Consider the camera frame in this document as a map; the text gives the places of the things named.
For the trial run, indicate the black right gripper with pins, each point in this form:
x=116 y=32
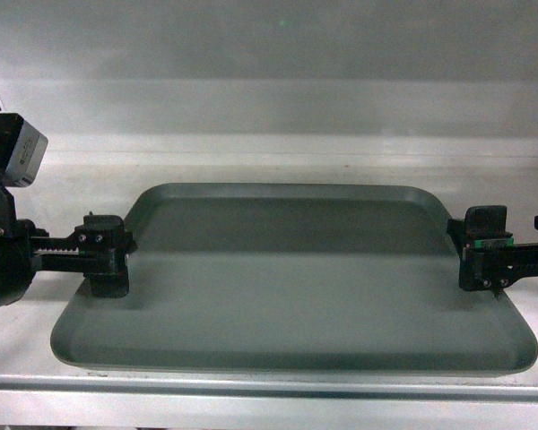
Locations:
x=489 y=261

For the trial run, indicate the grey rectangular serving tray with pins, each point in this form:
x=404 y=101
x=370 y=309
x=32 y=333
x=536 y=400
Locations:
x=355 y=278

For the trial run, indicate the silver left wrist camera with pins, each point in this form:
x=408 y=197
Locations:
x=28 y=152

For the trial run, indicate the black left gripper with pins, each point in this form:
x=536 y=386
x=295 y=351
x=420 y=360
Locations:
x=107 y=273

